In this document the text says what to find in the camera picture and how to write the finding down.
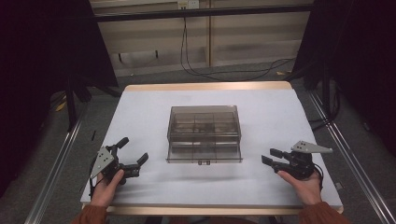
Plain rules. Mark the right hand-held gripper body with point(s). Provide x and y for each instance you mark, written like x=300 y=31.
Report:
x=300 y=161

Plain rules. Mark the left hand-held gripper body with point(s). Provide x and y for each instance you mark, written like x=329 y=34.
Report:
x=102 y=161

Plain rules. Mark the person's right hand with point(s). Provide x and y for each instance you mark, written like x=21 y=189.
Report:
x=305 y=188

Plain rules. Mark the person's left hand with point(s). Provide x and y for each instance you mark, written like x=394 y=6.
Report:
x=106 y=190

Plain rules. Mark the black metal stand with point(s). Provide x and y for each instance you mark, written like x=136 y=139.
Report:
x=326 y=93
x=71 y=105

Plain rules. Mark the white table mat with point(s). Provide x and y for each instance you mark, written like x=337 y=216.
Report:
x=202 y=186

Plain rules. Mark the smoked clear plastic compartment box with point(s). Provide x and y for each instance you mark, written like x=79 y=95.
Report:
x=204 y=133

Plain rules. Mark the yellow floor tape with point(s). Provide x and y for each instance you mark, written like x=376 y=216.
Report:
x=282 y=73
x=61 y=106

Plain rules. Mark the wooden table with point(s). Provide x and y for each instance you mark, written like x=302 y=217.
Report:
x=205 y=86

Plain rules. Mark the black curtain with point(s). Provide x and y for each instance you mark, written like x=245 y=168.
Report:
x=46 y=62
x=358 y=56

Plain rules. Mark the metal floor rail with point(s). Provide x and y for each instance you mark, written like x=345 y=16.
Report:
x=53 y=174
x=351 y=161

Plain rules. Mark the black horizontal frame bar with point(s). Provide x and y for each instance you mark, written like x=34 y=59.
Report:
x=202 y=13

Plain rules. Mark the white wall socket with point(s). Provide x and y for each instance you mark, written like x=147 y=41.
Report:
x=188 y=4

